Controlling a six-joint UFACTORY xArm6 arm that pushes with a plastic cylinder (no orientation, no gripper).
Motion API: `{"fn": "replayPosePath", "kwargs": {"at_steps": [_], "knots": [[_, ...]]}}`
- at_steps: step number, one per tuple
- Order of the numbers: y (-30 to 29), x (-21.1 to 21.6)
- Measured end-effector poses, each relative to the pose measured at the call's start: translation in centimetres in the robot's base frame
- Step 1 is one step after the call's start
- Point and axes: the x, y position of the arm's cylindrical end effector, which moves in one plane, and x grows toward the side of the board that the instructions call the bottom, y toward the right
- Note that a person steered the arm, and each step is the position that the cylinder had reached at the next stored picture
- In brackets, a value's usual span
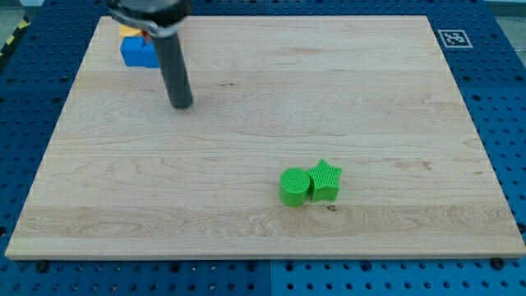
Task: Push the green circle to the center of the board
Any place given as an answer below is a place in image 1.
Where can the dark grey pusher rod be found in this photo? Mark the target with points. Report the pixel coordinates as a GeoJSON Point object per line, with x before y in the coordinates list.
{"type": "Point", "coordinates": [173, 71]}

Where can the black tool mount with clamp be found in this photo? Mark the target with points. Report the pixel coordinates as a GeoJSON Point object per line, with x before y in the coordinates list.
{"type": "Point", "coordinates": [159, 18]}

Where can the green circle block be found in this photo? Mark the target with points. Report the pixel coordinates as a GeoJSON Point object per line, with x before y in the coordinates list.
{"type": "Point", "coordinates": [294, 184]}

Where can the wooden board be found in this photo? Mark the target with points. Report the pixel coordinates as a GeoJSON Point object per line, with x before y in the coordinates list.
{"type": "Point", "coordinates": [127, 177]}

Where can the red block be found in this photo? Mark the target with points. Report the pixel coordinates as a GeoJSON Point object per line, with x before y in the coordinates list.
{"type": "Point", "coordinates": [146, 36]}

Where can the yellow block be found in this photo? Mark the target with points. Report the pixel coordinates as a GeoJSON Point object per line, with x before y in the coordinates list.
{"type": "Point", "coordinates": [127, 31]}

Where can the blue block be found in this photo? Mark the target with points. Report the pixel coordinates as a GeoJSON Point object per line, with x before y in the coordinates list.
{"type": "Point", "coordinates": [137, 53]}

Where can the green star block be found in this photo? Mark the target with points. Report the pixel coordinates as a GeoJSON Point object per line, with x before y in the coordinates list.
{"type": "Point", "coordinates": [324, 181]}

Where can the black bolt front left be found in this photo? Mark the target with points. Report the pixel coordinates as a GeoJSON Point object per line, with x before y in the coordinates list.
{"type": "Point", "coordinates": [41, 266]}

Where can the black bolt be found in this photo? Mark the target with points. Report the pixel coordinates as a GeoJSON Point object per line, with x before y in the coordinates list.
{"type": "Point", "coordinates": [41, 266]}
{"type": "Point", "coordinates": [497, 263]}

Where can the white fiducial marker tag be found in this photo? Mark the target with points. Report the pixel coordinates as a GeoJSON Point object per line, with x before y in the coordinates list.
{"type": "Point", "coordinates": [454, 39]}

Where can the black bolt front right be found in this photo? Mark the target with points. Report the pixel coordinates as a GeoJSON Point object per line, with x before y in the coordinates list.
{"type": "Point", "coordinates": [497, 263]}

